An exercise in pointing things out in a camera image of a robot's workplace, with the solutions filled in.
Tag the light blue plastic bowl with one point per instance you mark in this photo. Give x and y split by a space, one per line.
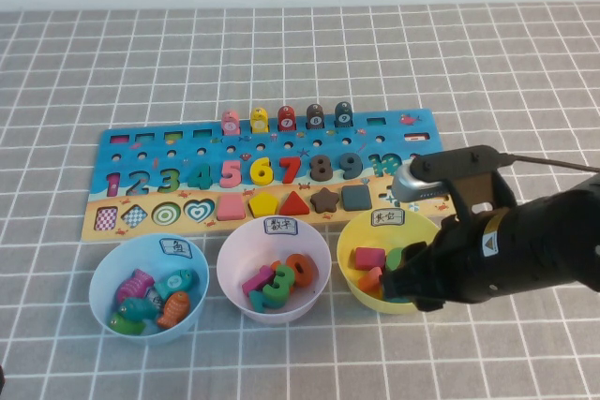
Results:
108 278

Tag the magenta wooden rectangle piece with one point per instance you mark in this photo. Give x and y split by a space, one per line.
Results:
368 258

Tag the yellow wooden fish six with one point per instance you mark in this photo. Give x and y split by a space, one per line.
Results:
259 121

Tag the orange wooden diamond piece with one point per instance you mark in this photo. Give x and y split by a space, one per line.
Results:
369 282

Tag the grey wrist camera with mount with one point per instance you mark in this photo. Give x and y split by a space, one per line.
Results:
412 184

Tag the red wooden fish seven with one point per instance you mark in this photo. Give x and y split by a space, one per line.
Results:
287 120

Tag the red wooden triangle piece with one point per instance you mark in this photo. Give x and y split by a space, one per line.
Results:
295 207

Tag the slate wooden number nine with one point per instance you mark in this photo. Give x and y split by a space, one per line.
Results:
358 163

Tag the teal wooden heart piece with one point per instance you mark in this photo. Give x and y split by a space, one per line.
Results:
398 300

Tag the yellow plastic bowl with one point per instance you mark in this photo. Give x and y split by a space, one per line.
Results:
348 250

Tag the grey white grid tablecloth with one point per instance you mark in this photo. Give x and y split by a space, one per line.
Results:
300 67

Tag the dark teal wooden fish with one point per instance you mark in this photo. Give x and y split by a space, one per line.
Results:
138 308

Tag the slate wooden square piece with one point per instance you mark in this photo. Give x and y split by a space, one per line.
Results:
356 197

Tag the paper label on pink bowl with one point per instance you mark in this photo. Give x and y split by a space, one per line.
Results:
281 226

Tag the light pink plastic bowl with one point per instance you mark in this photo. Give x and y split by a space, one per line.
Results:
244 255

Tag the magenta wooden fish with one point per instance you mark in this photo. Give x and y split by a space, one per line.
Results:
133 284

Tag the green wooden circle piece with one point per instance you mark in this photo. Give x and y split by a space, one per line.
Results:
394 259

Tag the colourful wooden number puzzle board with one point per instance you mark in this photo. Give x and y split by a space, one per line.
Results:
187 163

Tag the brown wooden number eight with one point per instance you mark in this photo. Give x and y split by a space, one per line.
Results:
320 167

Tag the brown wooden star piece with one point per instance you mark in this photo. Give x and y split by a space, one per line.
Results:
325 201

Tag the red wooden number seven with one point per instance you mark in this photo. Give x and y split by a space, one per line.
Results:
290 161

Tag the yellow wooden pentagon piece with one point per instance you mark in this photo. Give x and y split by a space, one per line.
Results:
262 205

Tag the teal wooden number piece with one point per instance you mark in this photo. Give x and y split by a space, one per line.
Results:
257 301

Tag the pink wooden fish five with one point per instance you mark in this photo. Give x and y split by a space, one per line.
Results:
230 124

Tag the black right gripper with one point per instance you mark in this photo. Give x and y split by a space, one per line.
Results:
487 264

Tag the green wooden fish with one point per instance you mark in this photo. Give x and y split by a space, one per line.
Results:
123 324

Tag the light teal wooden fish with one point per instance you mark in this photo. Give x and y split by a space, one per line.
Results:
174 283

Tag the yellow wooden number six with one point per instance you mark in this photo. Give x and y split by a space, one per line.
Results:
255 170

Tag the green wooden number three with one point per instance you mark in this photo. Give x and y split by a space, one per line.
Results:
276 300

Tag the paper label on blue bowl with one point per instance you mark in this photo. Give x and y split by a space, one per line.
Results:
175 248

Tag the pink wooden trapezoid piece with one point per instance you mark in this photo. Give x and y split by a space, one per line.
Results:
230 209

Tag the orange wooden fish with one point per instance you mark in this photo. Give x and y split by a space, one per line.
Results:
174 310

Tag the paper label on yellow bowl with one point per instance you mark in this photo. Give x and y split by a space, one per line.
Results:
386 218

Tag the brown wooden fish eight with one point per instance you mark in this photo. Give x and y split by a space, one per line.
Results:
315 118

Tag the magenta wooden number one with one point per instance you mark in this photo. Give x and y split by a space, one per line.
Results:
255 280

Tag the orange wooden number piece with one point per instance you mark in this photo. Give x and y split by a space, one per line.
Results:
307 278

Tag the slate wooden fish nine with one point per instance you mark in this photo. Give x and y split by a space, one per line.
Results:
343 115

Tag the pink wooden number five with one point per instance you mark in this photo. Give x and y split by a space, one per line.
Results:
232 164

